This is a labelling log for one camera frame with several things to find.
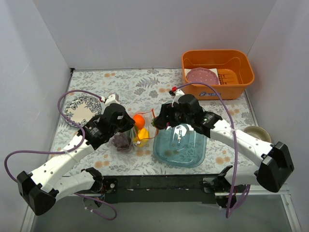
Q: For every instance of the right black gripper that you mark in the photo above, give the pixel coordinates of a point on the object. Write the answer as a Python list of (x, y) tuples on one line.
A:
[(161, 116)]

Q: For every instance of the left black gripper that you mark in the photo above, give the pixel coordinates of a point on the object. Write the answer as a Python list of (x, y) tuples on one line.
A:
[(128, 121)]

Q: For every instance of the orange fruit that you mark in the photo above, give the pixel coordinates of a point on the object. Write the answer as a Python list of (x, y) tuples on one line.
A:
[(139, 121)]

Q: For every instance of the dark purple plum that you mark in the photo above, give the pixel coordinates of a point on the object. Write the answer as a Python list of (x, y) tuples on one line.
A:
[(154, 122)]

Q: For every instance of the red grape bunch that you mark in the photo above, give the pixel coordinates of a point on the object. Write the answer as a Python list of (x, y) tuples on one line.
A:
[(122, 142)]

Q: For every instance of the clear zip top bag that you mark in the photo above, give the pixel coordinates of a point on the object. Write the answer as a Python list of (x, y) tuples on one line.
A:
[(153, 132)]

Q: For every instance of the yellow bell pepper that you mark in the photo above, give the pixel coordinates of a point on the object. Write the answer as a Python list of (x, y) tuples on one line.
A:
[(142, 137)]

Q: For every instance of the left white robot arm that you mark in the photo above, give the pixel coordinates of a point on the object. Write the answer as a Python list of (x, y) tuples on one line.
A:
[(42, 187)]

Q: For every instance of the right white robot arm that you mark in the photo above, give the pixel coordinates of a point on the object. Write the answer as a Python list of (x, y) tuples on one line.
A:
[(272, 163)]

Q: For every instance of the blue transparent plastic tray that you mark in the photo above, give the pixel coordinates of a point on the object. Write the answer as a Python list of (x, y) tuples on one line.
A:
[(180, 146)]

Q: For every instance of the blue floral plate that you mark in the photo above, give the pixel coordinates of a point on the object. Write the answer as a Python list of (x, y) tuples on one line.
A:
[(82, 109)]

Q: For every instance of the pink dotted plate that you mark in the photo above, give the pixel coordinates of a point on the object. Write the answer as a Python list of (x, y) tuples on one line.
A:
[(203, 77)]

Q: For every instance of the orange plastic basin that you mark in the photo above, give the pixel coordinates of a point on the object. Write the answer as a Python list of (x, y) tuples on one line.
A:
[(227, 71)]

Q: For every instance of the beige ceramic bowl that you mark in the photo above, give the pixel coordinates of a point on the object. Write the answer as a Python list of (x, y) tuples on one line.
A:
[(258, 133)]

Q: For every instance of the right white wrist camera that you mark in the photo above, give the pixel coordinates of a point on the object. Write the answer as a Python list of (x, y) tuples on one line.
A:
[(176, 94)]

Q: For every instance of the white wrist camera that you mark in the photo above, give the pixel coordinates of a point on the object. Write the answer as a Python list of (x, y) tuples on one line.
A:
[(176, 94), (114, 98)]

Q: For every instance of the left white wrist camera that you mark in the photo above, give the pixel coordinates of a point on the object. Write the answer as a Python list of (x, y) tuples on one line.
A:
[(114, 98)]

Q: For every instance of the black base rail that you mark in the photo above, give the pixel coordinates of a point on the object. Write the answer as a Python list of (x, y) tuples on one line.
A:
[(162, 188)]

